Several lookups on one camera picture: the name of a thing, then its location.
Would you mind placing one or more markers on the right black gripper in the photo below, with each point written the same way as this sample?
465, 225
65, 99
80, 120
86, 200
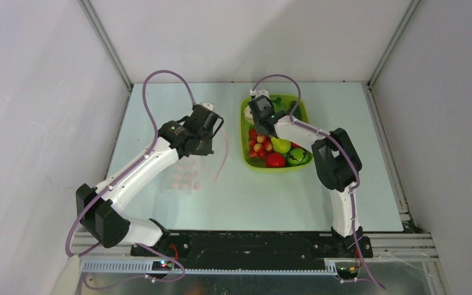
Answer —
260, 109

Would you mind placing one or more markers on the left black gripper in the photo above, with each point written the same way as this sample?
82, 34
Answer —
207, 149

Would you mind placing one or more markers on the yellow green pear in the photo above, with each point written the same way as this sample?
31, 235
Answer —
280, 146

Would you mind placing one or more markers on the red apple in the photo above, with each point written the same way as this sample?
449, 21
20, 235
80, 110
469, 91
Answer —
295, 145

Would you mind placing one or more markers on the red tomato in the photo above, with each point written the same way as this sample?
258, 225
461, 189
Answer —
275, 160

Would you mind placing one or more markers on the small green watermelon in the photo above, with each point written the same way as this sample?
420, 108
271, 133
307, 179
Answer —
297, 156

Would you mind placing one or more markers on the clear pink zip bag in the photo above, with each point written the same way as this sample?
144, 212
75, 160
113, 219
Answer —
196, 173

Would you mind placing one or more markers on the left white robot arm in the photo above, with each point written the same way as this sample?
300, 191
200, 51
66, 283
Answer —
103, 206

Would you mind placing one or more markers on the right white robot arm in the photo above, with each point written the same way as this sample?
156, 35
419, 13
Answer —
336, 160

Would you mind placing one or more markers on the green lettuce head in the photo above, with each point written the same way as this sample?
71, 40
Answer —
282, 104

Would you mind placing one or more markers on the green plastic tray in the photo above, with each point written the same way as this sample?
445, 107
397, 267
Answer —
284, 129

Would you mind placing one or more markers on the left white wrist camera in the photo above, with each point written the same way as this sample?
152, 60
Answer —
209, 106

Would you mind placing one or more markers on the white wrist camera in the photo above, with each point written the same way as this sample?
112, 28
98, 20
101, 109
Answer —
209, 106
257, 93

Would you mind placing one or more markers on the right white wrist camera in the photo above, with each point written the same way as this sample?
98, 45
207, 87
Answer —
257, 93

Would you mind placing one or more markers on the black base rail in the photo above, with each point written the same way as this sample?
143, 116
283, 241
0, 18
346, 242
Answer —
258, 250

